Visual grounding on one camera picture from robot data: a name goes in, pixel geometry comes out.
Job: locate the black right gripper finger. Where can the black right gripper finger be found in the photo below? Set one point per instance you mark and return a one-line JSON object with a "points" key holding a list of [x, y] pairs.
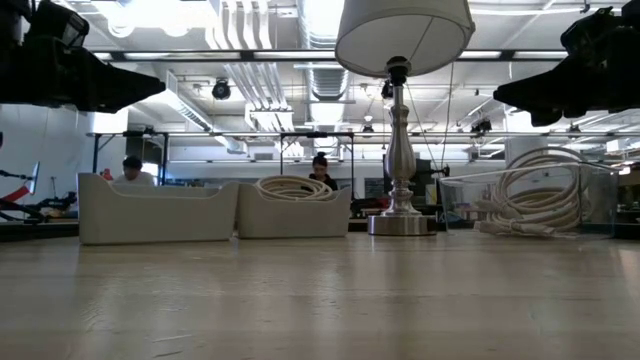
{"points": [[545, 90]]}

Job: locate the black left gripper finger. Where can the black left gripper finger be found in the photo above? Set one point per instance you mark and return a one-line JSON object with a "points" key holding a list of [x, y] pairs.
{"points": [[125, 87]]}

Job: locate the person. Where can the person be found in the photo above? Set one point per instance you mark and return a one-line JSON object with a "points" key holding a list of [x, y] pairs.
{"points": [[132, 175], [321, 175]]}

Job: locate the black ceiling spotlight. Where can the black ceiling spotlight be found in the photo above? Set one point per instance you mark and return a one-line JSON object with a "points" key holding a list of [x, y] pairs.
{"points": [[221, 90]]}

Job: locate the black red background equipment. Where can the black red background equipment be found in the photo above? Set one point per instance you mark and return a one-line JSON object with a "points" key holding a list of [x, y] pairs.
{"points": [[30, 205]]}

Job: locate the silver table lamp white shade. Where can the silver table lamp white shade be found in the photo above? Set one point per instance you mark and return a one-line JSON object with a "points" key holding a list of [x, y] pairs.
{"points": [[400, 165]]}

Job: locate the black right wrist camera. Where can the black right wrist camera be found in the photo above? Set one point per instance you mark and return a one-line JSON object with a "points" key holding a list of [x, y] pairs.
{"points": [[595, 27]]}

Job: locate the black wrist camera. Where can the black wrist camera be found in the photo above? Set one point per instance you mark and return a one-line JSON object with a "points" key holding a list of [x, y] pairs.
{"points": [[595, 27], [60, 25]]}

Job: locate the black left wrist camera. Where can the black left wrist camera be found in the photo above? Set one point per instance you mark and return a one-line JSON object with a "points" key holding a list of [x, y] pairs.
{"points": [[60, 25]]}

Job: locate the black metal workstation frame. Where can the black metal workstation frame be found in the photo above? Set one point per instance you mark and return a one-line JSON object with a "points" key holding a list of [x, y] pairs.
{"points": [[165, 150]]}

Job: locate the silver ventilation duct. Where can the silver ventilation duct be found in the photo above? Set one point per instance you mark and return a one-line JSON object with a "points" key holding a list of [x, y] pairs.
{"points": [[327, 82]]}

